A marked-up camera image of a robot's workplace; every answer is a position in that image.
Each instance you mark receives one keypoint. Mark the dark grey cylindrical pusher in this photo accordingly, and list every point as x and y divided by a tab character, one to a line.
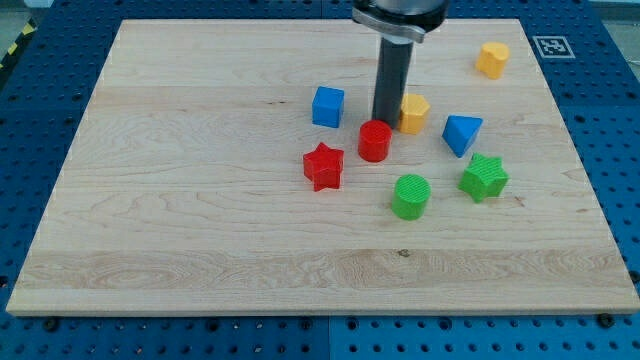
392	70

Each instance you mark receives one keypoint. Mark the yellow hexagon block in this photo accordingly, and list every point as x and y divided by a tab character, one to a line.
414	111

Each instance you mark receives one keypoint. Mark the yellow heart block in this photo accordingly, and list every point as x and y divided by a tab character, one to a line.
492	59

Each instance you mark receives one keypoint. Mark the red cylinder block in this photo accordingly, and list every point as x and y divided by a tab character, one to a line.
374	140

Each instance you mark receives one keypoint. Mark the blue cube block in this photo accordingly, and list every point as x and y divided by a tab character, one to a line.
327	107

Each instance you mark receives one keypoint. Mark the blue triangle block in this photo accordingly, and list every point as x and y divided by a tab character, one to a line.
460	133

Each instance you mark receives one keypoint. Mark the red star block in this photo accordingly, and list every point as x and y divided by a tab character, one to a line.
323	167

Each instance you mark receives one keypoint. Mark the green cylinder block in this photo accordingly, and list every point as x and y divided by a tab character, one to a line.
411	195

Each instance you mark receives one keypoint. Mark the green star block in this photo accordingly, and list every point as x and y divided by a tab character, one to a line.
483	177

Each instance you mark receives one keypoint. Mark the white fiducial marker tag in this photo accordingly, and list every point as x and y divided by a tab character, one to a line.
553	47

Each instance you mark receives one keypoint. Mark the light wooden board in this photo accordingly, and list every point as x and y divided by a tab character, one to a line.
183	192

